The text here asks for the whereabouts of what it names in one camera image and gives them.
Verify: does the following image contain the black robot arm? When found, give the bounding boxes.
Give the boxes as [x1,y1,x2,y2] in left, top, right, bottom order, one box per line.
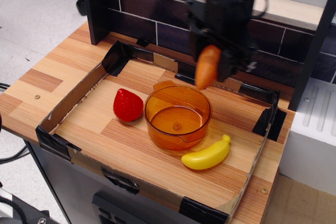
[185,0,265,90]

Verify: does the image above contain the taped cardboard fence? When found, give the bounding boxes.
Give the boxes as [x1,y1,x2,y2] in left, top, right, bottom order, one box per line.
[36,41,287,223]

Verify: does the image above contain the black metal bracket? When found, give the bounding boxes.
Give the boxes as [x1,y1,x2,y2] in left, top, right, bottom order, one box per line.
[1,188,57,223]

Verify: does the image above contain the dark brick backsplash panel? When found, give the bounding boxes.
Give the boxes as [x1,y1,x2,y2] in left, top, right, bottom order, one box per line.
[80,0,336,111]

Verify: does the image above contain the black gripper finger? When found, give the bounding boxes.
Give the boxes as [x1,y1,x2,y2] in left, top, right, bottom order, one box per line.
[190,28,209,62]
[217,49,246,82]

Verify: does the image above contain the yellow toy banana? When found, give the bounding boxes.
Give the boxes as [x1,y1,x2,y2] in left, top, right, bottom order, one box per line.
[181,135,231,170]

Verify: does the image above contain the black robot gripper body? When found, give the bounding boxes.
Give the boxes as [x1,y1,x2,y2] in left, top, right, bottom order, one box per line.
[185,0,257,70]

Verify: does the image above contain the black cables on floor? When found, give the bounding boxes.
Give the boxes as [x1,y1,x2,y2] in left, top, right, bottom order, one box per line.
[0,82,30,166]

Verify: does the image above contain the transparent orange plastic pot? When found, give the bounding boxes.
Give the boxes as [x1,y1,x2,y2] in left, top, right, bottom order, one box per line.
[143,81,213,151]

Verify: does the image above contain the red toy strawberry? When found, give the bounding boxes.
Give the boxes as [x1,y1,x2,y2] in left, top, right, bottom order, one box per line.
[113,89,144,122]

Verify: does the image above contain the white ribbed block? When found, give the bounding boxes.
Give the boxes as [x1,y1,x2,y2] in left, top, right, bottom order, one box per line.
[279,78,335,195]

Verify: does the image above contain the orange toy carrot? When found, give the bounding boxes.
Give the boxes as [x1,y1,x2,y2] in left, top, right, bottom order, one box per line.
[195,45,221,90]

